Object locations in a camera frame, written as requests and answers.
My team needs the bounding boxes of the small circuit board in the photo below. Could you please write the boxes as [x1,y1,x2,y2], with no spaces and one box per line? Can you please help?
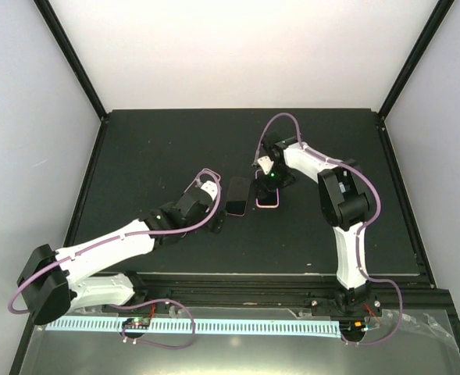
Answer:
[346,320,380,332]
[122,317,151,330]

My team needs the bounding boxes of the right rear black frame post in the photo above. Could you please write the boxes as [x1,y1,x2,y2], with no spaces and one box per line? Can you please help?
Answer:
[378,0,455,120]

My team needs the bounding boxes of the pink cased phone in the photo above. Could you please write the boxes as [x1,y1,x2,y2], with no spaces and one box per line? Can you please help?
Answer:
[254,169,280,209]

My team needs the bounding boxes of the white slotted cable duct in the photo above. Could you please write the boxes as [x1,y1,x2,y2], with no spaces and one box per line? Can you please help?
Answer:
[45,316,341,338]

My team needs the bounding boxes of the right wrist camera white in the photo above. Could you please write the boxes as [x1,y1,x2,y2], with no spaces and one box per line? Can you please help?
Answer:
[253,155,275,176]

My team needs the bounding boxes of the black frame post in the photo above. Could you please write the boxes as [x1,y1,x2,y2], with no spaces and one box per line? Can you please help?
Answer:
[378,0,455,120]
[33,0,108,120]

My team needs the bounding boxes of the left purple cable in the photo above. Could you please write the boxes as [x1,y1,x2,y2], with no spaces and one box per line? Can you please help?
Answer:
[7,177,223,349]

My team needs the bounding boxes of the left small circuit board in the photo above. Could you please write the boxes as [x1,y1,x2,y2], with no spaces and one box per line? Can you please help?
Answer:
[122,317,151,330]

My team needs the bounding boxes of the pink phone case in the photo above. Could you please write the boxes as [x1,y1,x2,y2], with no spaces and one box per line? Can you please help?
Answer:
[184,168,221,199]

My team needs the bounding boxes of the left rear black frame post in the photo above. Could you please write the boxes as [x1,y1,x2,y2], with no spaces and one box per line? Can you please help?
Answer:
[33,0,108,120]

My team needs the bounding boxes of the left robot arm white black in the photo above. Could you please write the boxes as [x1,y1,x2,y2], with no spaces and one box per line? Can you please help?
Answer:
[8,181,221,325]

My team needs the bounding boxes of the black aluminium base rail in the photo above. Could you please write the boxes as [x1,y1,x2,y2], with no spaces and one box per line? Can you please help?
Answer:
[126,272,450,316]

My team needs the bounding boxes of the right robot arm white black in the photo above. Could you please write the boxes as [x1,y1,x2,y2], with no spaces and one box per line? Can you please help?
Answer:
[254,132,377,315]

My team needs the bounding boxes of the black phone pink edge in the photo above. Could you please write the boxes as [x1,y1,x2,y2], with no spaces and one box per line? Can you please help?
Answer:
[225,177,251,216]

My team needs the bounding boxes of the right small circuit board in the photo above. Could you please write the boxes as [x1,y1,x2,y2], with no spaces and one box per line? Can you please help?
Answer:
[346,320,380,332]

